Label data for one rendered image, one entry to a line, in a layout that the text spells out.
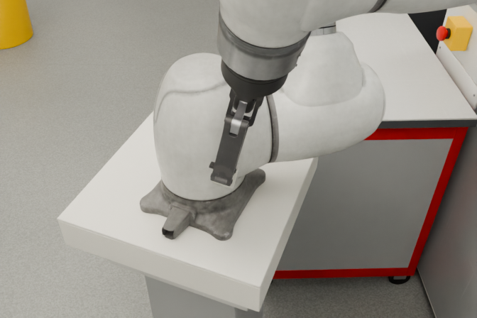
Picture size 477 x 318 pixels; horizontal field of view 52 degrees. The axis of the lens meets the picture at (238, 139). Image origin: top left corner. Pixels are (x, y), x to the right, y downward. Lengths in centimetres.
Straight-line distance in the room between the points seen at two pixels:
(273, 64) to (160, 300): 72
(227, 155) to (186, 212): 31
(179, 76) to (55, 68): 238
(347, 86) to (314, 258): 93
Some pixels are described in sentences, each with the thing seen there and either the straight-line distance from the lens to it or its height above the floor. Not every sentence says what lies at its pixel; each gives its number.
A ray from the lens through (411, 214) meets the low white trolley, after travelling 157.
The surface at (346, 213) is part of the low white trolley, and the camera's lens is 151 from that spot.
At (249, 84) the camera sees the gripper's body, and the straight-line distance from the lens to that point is 51.
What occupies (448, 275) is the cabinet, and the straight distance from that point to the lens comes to 164.
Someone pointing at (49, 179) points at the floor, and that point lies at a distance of 231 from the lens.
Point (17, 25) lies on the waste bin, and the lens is 339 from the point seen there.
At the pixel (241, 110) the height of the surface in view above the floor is 118.
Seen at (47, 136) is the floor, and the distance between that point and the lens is 256.
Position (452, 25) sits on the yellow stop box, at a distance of 146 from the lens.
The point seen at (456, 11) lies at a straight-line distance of 156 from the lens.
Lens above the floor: 149
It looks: 39 degrees down
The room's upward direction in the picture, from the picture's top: straight up
